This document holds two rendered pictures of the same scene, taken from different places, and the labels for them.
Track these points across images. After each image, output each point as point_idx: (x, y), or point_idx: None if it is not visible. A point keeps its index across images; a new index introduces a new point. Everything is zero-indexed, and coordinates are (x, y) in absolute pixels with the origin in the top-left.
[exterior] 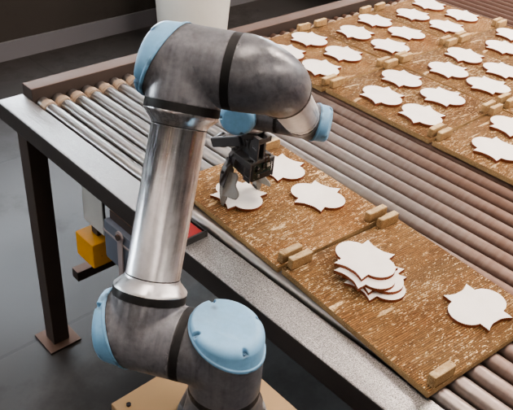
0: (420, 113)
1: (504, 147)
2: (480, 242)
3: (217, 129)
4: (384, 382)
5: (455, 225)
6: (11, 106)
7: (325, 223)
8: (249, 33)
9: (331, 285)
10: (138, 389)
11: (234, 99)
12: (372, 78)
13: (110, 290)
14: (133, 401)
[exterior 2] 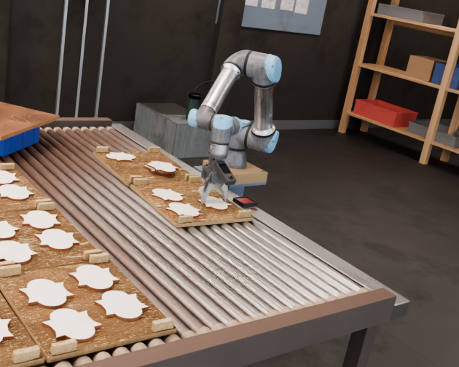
0: (41, 219)
1: (6, 190)
2: (87, 173)
3: (220, 247)
4: (171, 159)
5: (92, 179)
6: (392, 292)
7: (169, 187)
8: (247, 50)
9: (179, 172)
10: (259, 172)
11: None
12: (43, 261)
13: (275, 132)
14: (261, 171)
